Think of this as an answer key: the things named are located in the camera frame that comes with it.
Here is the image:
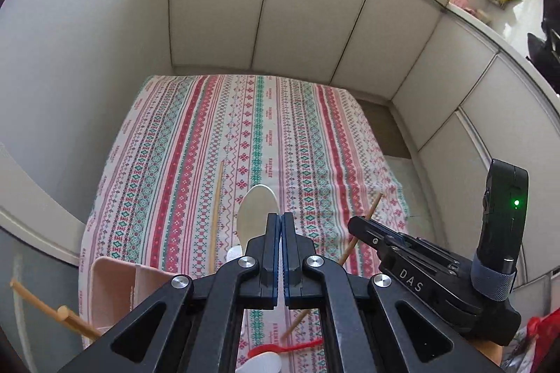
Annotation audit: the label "red handled spoon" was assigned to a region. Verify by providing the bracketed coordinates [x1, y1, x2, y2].
[248, 338, 323, 359]

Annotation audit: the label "pink plastic utensil holder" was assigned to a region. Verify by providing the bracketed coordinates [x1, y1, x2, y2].
[88, 257, 175, 333]

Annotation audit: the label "long wooden chopstick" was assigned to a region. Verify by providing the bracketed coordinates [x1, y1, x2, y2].
[208, 160, 224, 274]

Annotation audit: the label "wooden utensil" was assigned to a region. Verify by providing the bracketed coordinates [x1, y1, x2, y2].
[9, 278, 102, 342]

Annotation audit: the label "white plastic rice paddle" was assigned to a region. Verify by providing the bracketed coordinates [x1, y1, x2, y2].
[226, 184, 280, 262]

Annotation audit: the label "white kitchen cabinet run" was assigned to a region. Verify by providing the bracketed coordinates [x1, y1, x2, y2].
[168, 0, 560, 312]

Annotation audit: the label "black tracker with green led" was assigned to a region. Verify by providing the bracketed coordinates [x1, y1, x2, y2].
[471, 159, 529, 302]

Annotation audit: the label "snack packages on floor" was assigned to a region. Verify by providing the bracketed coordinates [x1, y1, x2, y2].
[501, 309, 560, 373]

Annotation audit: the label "patterned red green tablecloth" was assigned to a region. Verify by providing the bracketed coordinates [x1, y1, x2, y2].
[79, 75, 406, 372]

